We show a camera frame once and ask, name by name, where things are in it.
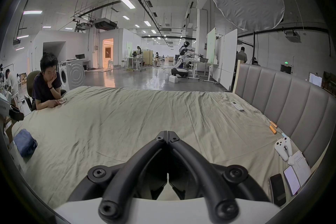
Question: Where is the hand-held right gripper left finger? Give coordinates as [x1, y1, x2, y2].
[69, 131, 168, 222]

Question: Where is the black phone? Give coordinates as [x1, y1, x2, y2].
[269, 174, 287, 208]

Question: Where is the folded dark blue garment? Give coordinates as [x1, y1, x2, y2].
[13, 129, 38, 157]

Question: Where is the white humanoid robot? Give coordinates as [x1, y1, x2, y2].
[171, 41, 204, 78]

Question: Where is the grey padded headboard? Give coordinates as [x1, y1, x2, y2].
[234, 63, 336, 173]

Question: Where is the desk with monitors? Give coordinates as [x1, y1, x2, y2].
[75, 54, 91, 70]

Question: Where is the white washing machine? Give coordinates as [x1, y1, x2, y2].
[66, 60, 85, 91]
[58, 61, 69, 90]

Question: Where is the bed with beige sheet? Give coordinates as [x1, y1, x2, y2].
[12, 86, 313, 210]

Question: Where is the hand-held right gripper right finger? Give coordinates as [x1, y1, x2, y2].
[168, 131, 271, 222]

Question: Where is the phone with lit screen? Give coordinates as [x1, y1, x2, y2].
[283, 165, 300, 197]

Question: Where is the white table with legs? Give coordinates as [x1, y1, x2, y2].
[188, 59, 219, 82]

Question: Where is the open white notebook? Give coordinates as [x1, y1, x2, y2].
[287, 150, 312, 182]

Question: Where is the white hand controller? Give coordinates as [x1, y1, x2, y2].
[275, 136, 296, 165]

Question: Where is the black office chair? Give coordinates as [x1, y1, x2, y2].
[24, 71, 41, 111]

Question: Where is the white remote control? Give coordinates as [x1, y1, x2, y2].
[230, 101, 245, 112]

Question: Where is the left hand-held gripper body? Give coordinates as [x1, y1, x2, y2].
[0, 92, 24, 122]

